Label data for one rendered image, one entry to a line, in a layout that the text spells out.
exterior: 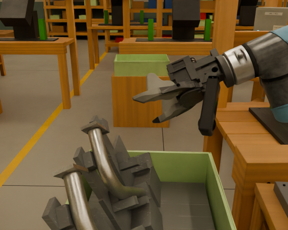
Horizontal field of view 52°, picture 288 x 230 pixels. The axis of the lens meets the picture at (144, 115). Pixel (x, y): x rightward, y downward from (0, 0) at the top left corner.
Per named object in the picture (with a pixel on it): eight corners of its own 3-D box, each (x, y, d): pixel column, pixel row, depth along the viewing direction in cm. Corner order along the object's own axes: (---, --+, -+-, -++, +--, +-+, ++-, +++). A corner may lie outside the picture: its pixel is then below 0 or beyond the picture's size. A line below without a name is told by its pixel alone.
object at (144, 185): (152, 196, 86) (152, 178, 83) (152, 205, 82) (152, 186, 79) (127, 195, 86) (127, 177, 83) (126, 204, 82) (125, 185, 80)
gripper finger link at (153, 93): (126, 80, 60) (166, 76, 64) (134, 104, 57) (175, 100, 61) (130, 70, 57) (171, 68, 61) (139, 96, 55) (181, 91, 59)
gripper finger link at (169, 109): (156, 106, 75) (179, 86, 69) (163, 126, 73) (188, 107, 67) (146, 105, 73) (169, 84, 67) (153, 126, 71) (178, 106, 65)
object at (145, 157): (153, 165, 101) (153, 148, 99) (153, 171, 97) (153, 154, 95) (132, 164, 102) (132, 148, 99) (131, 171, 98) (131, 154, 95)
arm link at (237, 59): (253, 84, 63) (256, 65, 56) (233, 92, 64) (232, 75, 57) (239, 56, 66) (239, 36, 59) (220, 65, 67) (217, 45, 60)
